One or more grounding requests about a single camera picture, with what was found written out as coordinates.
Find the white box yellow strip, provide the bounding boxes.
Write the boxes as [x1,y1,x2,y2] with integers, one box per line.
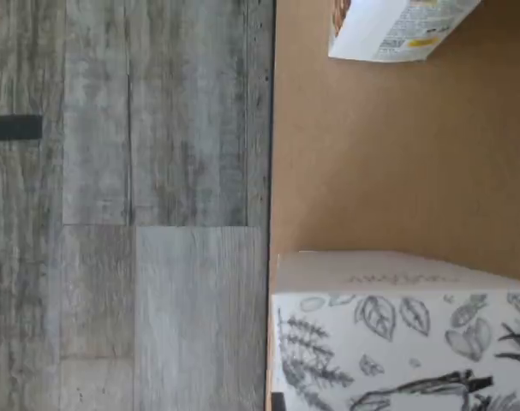
[270,251,520,411]

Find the brown particleboard shelf board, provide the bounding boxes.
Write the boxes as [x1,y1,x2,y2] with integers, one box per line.
[267,0,520,411]

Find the small white snack box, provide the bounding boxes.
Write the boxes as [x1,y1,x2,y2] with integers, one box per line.
[327,0,483,64]

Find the black metal shelving rack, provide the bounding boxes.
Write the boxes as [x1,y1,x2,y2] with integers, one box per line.
[264,0,278,411]

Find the black flat bar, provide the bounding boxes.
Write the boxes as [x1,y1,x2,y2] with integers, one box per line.
[0,115,44,142]

